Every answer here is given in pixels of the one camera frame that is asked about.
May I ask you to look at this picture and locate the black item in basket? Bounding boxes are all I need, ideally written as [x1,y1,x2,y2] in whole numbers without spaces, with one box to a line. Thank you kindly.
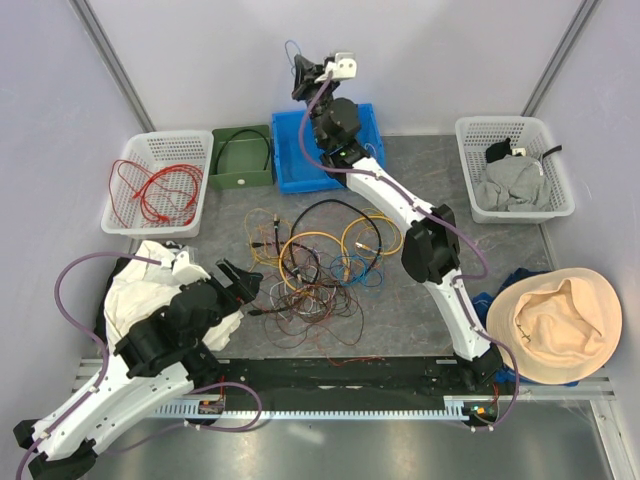
[485,137,512,164]

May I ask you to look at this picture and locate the thin yellow wire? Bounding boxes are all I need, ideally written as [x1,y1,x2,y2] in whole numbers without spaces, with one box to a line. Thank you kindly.
[234,207,394,279]

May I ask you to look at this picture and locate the white slotted cable duct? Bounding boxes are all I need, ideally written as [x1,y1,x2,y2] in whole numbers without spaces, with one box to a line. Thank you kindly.
[150,397,469,422]

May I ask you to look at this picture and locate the green plastic box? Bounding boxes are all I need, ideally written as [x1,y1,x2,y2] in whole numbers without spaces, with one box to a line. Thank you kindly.
[209,124,274,190]

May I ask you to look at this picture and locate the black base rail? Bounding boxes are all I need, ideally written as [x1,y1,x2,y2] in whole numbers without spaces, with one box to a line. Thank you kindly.
[183,354,500,406]

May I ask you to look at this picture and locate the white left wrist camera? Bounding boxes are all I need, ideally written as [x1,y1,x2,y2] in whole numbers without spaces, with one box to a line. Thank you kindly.
[171,250,211,285]

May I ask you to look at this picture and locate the grey cloth in basket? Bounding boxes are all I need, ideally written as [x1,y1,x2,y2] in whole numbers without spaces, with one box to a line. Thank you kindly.
[474,156,551,212]

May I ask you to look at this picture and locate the thin brown wire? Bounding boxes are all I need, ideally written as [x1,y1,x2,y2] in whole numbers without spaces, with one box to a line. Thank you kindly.
[247,259,364,351]

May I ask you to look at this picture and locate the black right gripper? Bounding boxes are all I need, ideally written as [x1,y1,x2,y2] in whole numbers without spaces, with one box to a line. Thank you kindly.
[290,56,339,148]

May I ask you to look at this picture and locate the blue cloth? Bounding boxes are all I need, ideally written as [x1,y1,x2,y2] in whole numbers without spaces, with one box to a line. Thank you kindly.
[473,268,597,385]

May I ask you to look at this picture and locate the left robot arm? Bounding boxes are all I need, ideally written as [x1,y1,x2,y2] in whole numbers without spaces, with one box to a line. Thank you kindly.
[14,260,263,479]

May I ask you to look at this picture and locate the white cloth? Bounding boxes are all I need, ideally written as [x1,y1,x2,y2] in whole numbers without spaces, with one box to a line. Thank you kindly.
[103,239,245,356]

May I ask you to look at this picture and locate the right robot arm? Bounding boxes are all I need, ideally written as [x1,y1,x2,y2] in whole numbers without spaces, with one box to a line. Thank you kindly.
[292,52,502,394]

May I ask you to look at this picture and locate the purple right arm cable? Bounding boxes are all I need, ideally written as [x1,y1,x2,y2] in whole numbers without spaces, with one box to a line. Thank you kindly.
[298,77,521,435]

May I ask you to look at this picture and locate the long black ethernet cable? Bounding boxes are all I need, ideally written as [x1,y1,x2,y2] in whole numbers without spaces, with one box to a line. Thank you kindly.
[249,198,386,316]

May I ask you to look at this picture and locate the short black cable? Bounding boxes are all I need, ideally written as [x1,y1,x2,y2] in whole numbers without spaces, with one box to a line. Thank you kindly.
[217,128,274,174]

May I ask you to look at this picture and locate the blue plastic divided bin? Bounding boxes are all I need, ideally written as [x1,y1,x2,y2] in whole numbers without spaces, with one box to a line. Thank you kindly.
[271,103,386,194]

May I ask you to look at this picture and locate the beige bucket hat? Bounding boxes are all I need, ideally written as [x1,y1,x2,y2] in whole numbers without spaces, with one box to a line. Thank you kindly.
[486,268,623,385]

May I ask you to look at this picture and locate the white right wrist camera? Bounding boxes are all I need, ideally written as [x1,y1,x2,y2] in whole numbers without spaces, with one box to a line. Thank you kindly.
[316,52,357,83]

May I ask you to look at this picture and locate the red cables in basket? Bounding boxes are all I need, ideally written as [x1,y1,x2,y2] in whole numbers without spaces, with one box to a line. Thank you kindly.
[108,158,205,226]

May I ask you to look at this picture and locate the white left perforated basket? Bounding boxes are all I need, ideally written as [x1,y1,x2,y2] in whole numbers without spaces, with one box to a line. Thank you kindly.
[101,130,214,240]

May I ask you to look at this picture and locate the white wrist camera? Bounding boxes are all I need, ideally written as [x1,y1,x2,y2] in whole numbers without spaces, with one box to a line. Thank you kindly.
[316,52,357,83]
[171,250,211,285]

